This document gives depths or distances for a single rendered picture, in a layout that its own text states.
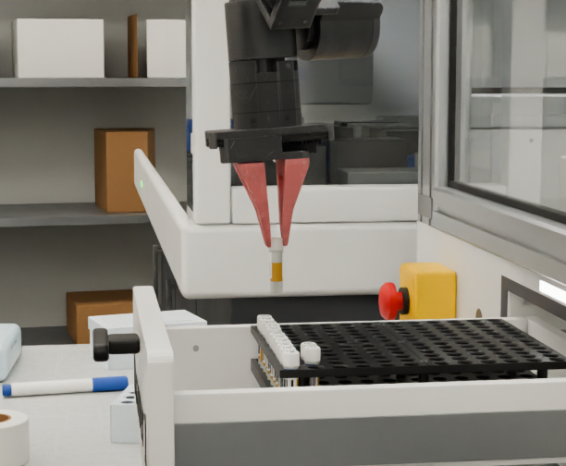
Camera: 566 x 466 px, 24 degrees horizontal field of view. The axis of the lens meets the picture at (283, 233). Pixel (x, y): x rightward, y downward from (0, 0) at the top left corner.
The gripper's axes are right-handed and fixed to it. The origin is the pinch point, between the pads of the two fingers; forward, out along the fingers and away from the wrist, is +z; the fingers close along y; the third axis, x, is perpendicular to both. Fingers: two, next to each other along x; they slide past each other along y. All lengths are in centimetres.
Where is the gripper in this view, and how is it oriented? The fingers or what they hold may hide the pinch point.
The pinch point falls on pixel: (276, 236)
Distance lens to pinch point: 112.8
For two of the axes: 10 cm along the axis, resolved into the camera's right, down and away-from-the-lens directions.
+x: -1.2, -1.0, 9.9
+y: 9.9, -0.8, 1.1
